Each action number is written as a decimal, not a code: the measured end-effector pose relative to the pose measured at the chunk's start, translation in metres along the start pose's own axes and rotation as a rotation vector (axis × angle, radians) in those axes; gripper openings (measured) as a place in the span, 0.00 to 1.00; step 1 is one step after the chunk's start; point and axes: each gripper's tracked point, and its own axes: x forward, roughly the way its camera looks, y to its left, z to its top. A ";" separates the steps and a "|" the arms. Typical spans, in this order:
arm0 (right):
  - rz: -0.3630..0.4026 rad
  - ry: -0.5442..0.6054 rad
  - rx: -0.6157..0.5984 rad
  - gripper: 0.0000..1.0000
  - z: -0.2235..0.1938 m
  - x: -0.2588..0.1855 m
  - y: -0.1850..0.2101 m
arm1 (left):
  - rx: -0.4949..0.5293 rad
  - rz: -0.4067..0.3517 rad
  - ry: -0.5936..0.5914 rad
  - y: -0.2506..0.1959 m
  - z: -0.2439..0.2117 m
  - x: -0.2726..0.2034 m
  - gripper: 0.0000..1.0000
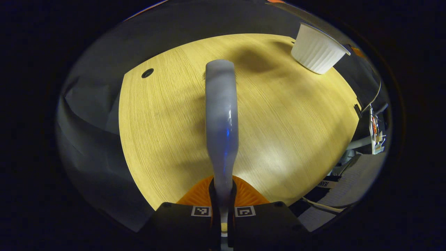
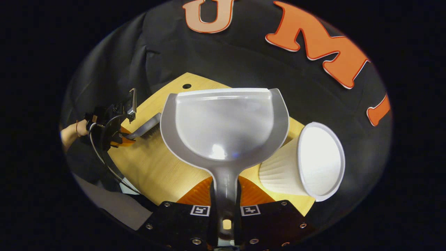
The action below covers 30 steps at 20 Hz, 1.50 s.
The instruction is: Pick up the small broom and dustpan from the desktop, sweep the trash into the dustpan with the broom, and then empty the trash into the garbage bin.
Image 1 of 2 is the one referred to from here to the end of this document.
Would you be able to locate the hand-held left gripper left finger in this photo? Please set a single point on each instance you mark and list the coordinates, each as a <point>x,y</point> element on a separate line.
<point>184,223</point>

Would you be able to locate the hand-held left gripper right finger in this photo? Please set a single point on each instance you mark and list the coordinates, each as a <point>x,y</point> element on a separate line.
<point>268,223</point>

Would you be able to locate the small grey broom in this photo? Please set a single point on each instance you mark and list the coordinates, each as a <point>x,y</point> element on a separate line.
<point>221,115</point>

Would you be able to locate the white ribbed garbage bin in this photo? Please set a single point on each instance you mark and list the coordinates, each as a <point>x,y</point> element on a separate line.
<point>318,50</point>

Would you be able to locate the white equipment rack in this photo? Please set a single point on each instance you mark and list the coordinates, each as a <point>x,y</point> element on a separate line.
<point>377,132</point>

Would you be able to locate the black desk edge clip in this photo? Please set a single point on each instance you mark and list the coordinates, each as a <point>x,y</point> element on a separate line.
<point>358,111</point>

